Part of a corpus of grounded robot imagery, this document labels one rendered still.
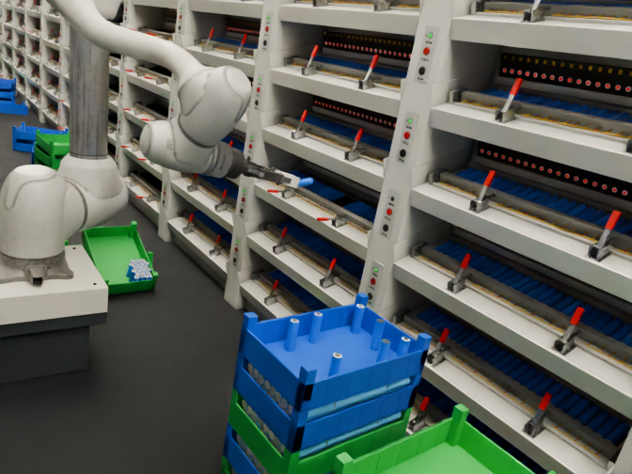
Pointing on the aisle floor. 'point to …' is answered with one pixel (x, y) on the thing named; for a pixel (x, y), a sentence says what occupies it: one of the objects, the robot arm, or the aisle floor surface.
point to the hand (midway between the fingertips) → (286, 179)
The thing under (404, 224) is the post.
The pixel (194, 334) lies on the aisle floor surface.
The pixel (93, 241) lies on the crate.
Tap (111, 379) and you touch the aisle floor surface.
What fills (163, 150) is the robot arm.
